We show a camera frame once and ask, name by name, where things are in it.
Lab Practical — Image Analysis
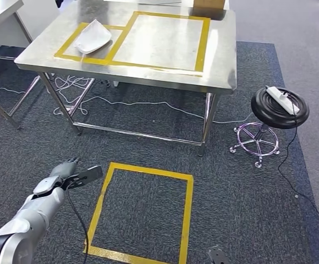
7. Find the white desk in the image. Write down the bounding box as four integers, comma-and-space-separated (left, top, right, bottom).
104, 0, 230, 10

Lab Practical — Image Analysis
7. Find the steel workbench table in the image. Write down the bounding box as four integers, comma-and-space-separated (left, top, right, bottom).
14, 0, 237, 157

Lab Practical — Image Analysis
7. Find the white power strip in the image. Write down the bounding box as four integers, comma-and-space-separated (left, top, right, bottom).
266, 85, 300, 116

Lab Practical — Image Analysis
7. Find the white floor cable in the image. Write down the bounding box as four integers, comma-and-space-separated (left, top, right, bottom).
52, 74, 255, 125
0, 86, 26, 95

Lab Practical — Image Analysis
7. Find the white curved plastic part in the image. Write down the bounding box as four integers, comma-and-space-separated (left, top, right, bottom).
73, 19, 113, 56

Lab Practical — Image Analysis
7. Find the white desk panel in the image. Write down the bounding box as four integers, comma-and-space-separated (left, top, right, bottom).
0, 0, 61, 48

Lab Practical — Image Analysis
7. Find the cardboard box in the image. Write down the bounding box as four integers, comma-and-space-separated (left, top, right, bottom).
193, 0, 226, 10

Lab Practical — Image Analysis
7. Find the black power cable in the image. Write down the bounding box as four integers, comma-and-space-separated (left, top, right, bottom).
277, 92, 319, 227

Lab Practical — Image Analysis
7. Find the black round stool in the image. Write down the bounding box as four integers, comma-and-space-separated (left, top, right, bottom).
229, 86, 310, 169

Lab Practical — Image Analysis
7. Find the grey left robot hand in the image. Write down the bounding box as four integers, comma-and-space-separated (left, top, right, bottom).
49, 157, 80, 179

